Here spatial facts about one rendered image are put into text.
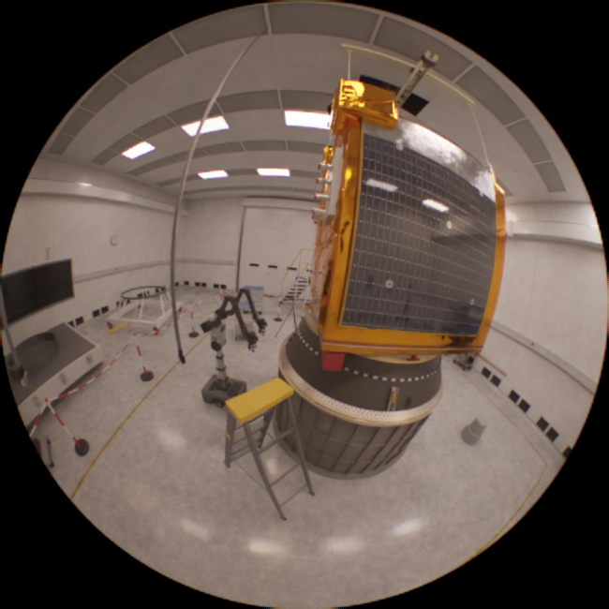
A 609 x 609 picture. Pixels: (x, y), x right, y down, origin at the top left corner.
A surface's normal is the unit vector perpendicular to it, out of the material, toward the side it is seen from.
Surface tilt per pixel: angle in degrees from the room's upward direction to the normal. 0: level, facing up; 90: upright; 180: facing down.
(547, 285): 90
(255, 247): 90
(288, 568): 0
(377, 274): 90
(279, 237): 90
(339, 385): 62
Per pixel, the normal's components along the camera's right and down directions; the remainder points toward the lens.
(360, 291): 0.00, 0.26
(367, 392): -0.24, -0.26
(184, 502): 0.12, -0.96
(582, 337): -0.99, -0.11
